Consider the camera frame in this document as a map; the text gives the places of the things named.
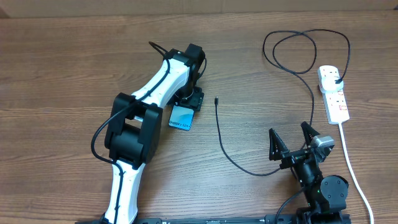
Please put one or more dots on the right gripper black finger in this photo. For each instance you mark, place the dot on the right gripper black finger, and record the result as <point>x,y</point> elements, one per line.
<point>277,146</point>
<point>309,134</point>

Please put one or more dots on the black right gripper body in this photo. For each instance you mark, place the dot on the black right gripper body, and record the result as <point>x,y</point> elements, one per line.
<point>292,160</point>

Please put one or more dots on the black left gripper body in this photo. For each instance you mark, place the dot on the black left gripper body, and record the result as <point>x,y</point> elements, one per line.
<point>193,101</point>

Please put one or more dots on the smartphone with blue screen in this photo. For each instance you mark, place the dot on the smartphone with blue screen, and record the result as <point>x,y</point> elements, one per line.
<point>181,118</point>

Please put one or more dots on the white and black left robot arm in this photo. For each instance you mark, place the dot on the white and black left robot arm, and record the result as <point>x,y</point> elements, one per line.
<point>129,138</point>

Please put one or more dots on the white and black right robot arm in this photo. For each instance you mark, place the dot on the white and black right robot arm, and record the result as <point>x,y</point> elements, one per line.
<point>326,196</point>

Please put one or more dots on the white charger plug adapter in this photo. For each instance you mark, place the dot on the white charger plug adapter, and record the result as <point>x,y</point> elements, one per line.
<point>330,84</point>

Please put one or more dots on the white power strip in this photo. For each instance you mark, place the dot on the white power strip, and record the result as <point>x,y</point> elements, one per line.
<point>335,103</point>

